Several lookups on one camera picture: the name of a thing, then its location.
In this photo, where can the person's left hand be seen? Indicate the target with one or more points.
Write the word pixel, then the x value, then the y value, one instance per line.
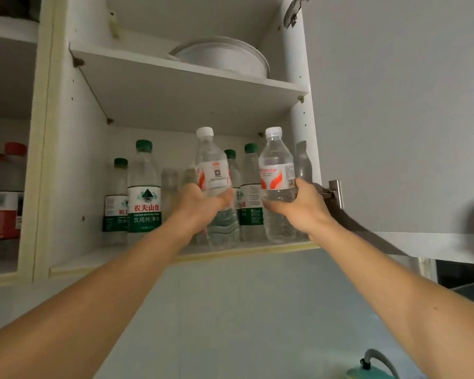
pixel 193 213

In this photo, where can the person's right hand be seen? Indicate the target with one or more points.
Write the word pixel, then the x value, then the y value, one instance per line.
pixel 308 213

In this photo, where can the group of bottles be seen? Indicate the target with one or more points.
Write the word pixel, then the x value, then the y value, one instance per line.
pixel 4 213
pixel 144 201

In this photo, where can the white wall cabinet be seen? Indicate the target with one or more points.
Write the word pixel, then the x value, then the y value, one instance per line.
pixel 181 90

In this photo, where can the grey wall cabinet door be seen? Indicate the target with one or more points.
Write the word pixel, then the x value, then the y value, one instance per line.
pixel 399 114

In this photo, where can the person's left forearm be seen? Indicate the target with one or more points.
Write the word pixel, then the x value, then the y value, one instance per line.
pixel 83 303

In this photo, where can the person's right forearm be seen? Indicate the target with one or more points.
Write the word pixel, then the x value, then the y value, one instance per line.
pixel 399 296

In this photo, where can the metal door hinge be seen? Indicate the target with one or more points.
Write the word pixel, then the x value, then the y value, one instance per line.
pixel 290 15
pixel 335 191

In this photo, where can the white plastic basin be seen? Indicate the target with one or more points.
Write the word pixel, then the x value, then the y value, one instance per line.
pixel 221 57

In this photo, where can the teal handbag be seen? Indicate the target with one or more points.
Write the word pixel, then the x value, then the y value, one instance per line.
pixel 357 374

